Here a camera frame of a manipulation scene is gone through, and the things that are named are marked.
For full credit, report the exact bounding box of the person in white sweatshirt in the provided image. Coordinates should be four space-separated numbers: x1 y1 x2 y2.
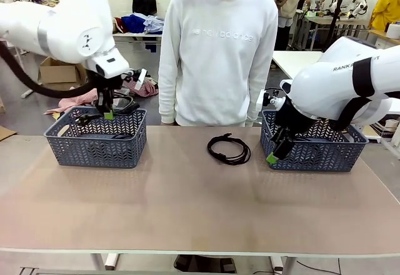
157 0 279 128

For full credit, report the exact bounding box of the pink checked cloth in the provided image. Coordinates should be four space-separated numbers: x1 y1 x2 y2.
46 87 98 115

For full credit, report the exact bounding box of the red patterned cloth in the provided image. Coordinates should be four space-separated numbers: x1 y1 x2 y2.
121 77 160 98

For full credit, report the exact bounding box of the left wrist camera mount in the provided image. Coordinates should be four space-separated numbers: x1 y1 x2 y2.
120 67 148 91

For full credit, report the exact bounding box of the white table leg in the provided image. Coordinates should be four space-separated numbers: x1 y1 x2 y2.
90 251 121 271
270 254 296 271

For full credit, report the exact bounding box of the white paper roll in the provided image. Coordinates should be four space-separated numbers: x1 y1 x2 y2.
387 21 400 40

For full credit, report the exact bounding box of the white table with clothes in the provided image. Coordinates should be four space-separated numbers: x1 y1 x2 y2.
112 31 163 43

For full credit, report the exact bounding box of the person in beige top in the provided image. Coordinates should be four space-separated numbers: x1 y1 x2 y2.
277 0 312 51

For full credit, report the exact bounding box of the grey workbench with robots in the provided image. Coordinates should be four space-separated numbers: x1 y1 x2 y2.
304 17 371 51

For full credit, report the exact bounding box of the open cardboard box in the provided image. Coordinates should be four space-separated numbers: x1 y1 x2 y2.
37 56 88 91

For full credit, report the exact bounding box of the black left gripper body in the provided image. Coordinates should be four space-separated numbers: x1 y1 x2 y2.
93 74 123 104

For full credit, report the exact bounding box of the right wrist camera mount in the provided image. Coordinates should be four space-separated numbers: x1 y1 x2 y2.
255 87 287 111

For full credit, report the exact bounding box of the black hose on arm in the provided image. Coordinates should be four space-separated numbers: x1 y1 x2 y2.
0 42 98 99

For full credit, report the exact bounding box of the white cabinet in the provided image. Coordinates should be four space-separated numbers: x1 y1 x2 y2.
373 29 400 49

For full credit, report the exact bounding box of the flat cardboard sheet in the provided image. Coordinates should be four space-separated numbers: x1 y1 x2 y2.
0 125 18 141

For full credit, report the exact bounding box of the blue-grey plastic basket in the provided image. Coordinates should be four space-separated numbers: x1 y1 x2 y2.
260 109 371 173
42 106 148 169

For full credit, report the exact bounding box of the person in yellow jacket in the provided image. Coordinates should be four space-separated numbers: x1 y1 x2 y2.
370 0 400 32

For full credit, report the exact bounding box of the blue cloth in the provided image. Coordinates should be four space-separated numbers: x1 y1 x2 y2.
121 15 165 34

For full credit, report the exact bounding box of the black tripod pole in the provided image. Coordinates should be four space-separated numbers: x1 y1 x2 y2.
324 0 349 53

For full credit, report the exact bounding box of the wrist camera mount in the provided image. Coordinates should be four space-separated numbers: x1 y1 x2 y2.
255 87 287 111
120 67 148 91

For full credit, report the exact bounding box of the thin black coiled cable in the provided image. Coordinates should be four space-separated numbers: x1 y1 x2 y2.
207 132 252 166

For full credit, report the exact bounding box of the black cable with round plug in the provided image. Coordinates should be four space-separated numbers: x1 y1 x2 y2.
74 96 141 128

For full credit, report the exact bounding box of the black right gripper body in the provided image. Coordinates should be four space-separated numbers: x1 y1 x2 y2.
274 98 315 138

